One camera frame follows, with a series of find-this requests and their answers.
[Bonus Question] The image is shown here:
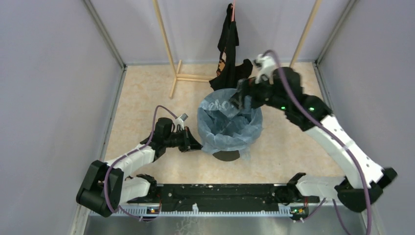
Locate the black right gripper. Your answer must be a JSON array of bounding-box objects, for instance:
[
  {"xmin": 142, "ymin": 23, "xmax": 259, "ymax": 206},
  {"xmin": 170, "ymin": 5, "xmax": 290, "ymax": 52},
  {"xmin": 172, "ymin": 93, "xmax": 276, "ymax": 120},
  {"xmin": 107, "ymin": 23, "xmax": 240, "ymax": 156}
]
[{"xmin": 228, "ymin": 71, "xmax": 288, "ymax": 112}]

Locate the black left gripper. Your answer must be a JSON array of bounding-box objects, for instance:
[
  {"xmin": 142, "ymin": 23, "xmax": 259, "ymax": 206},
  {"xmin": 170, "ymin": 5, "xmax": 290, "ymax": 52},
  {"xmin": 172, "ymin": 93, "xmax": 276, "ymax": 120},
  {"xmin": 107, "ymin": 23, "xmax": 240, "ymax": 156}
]
[{"xmin": 164, "ymin": 126, "xmax": 204, "ymax": 152}]

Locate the black plastic trash bin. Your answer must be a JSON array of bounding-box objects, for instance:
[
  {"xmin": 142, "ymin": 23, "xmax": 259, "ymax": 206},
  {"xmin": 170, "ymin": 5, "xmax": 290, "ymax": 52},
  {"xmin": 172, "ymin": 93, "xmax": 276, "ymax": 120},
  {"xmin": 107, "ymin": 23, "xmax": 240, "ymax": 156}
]
[{"xmin": 213, "ymin": 150, "xmax": 240, "ymax": 162}]

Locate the light blue trash bag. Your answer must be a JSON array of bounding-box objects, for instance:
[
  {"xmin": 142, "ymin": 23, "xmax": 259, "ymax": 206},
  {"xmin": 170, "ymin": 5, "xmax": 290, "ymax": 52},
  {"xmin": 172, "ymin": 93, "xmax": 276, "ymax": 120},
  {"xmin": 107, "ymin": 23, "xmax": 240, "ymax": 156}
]
[{"xmin": 197, "ymin": 88, "xmax": 263, "ymax": 160}]

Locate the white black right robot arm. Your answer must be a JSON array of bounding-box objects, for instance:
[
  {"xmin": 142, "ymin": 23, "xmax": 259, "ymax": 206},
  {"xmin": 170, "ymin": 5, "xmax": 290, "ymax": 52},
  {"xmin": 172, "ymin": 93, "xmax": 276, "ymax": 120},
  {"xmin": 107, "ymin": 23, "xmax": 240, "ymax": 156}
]
[{"xmin": 232, "ymin": 67, "xmax": 397, "ymax": 212}]

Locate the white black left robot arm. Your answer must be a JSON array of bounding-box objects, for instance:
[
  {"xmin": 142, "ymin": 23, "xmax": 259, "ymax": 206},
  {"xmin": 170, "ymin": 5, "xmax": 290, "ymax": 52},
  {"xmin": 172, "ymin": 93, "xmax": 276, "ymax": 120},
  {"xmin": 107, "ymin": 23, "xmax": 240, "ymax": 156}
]
[{"xmin": 76, "ymin": 115, "xmax": 203, "ymax": 217}]

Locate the black printed t-shirt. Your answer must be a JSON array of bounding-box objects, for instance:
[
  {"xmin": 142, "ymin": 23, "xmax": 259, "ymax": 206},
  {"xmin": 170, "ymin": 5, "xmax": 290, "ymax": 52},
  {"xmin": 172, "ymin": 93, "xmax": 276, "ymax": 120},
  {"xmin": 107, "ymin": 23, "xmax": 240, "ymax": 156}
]
[{"xmin": 209, "ymin": 16, "xmax": 253, "ymax": 91}]

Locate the wooden clothes rack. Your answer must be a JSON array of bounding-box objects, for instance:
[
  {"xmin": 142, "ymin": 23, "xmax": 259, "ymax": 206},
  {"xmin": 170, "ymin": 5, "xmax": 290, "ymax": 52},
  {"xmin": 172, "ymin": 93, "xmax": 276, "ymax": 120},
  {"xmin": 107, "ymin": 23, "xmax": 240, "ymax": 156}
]
[{"xmin": 152, "ymin": 0, "xmax": 323, "ymax": 99}]

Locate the pink clothes hanger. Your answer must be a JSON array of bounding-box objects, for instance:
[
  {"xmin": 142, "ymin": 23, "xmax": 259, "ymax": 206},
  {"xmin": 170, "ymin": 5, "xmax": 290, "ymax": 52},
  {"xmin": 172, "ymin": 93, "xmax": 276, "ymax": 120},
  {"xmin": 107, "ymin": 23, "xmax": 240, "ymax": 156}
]
[{"xmin": 227, "ymin": 0, "xmax": 236, "ymax": 22}]

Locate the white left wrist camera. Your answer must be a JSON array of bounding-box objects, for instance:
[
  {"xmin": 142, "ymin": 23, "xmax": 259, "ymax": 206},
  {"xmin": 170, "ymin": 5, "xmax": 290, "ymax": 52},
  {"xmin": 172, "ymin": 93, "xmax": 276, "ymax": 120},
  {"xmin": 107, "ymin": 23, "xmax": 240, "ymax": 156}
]
[{"xmin": 173, "ymin": 113, "xmax": 188, "ymax": 131}]

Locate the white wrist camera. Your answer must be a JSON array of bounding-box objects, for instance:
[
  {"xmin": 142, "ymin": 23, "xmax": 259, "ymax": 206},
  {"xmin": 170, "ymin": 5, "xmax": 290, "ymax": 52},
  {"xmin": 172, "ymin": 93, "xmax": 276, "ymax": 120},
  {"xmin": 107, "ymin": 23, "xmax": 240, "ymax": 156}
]
[
  {"xmin": 173, "ymin": 113, "xmax": 188, "ymax": 131},
  {"xmin": 254, "ymin": 54, "xmax": 277, "ymax": 85}
]

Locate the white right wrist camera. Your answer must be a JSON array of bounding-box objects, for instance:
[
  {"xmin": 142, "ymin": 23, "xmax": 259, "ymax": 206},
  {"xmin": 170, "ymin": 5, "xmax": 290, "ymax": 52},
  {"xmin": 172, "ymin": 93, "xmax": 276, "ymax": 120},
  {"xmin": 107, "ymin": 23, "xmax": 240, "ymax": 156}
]
[{"xmin": 254, "ymin": 54, "xmax": 277, "ymax": 85}]

